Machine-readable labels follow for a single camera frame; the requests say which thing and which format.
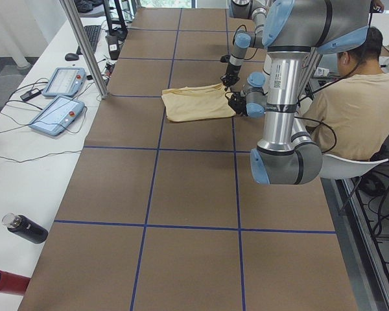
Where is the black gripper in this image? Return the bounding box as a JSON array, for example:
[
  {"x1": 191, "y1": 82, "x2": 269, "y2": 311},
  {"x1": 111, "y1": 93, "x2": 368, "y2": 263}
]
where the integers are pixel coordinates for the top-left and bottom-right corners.
[
  {"x1": 225, "y1": 91, "x2": 246, "y2": 115},
  {"x1": 220, "y1": 63, "x2": 242, "y2": 90}
]

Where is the cream long-sleeve printed shirt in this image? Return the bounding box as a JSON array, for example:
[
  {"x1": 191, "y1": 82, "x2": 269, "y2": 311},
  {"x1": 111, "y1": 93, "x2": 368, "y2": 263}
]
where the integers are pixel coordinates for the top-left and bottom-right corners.
[{"x1": 161, "y1": 83, "x2": 235, "y2": 122}]

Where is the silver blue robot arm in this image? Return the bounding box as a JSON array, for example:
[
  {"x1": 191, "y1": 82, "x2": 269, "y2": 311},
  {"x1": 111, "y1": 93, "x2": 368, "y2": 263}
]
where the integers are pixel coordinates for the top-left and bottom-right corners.
[
  {"x1": 222, "y1": 1, "x2": 370, "y2": 185},
  {"x1": 220, "y1": 0, "x2": 273, "y2": 89}
]

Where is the person in beige shirt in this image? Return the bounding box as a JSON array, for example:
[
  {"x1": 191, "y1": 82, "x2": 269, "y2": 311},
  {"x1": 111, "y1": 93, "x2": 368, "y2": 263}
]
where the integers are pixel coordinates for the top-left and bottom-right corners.
[{"x1": 303, "y1": 27, "x2": 389, "y2": 161}]

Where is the black box with label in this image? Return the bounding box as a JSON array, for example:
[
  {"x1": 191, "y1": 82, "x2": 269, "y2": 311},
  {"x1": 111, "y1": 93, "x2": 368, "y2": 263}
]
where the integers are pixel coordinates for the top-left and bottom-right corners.
[{"x1": 106, "y1": 35, "x2": 121, "y2": 60}]

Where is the white chair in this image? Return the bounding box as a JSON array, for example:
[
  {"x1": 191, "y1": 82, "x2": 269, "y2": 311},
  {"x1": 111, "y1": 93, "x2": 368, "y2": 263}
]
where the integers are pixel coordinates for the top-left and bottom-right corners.
[{"x1": 319, "y1": 154, "x2": 388, "y2": 179}]

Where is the black keyboard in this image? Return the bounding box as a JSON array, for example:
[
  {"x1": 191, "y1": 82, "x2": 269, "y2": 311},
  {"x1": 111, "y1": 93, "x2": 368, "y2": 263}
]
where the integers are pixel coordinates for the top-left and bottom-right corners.
[{"x1": 84, "y1": 25, "x2": 101, "y2": 52}]

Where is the black computer mouse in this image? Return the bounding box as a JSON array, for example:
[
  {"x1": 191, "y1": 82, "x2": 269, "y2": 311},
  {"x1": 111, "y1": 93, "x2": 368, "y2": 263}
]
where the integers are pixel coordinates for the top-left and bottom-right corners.
[{"x1": 64, "y1": 53, "x2": 79, "y2": 62}]

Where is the far blue teach pendant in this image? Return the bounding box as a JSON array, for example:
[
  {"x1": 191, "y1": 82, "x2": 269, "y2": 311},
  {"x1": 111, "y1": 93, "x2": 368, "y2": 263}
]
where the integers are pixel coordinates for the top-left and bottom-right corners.
[{"x1": 41, "y1": 67, "x2": 86, "y2": 98}]

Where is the blue teach pendant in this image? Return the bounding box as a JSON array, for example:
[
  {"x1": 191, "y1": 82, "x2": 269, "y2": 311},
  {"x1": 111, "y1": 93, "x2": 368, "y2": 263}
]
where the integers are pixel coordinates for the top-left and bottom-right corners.
[
  {"x1": 28, "y1": 95, "x2": 85, "y2": 137},
  {"x1": 41, "y1": 67, "x2": 86, "y2": 98}
]

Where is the near blue teach pendant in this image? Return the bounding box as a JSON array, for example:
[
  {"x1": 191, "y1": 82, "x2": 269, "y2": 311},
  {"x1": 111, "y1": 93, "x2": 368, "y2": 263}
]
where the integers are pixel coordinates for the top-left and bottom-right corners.
[{"x1": 28, "y1": 95, "x2": 85, "y2": 137}]

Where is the small black adapter box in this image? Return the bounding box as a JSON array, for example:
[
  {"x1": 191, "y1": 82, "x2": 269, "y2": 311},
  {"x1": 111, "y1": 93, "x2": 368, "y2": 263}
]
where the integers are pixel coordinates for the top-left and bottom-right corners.
[{"x1": 20, "y1": 89, "x2": 41, "y2": 102}]

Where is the black water bottle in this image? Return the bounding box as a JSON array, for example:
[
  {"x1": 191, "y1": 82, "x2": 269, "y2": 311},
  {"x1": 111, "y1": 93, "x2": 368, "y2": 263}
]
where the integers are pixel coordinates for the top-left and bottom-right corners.
[{"x1": 2, "y1": 213, "x2": 48, "y2": 244}]

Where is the red cylinder bottle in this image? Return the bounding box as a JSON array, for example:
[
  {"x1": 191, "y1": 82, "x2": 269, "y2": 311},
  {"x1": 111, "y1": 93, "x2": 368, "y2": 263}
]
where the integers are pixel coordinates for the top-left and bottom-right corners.
[{"x1": 0, "y1": 270, "x2": 30, "y2": 295}]

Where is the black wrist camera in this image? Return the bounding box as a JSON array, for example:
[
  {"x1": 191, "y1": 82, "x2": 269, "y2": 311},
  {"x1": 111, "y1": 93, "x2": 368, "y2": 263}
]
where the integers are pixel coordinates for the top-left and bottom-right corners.
[{"x1": 220, "y1": 54, "x2": 230, "y2": 63}]

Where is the aluminium frame post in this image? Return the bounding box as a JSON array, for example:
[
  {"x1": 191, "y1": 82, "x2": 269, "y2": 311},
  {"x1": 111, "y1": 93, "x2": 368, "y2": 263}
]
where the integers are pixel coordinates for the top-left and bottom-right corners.
[{"x1": 59, "y1": 0, "x2": 108, "y2": 99}]

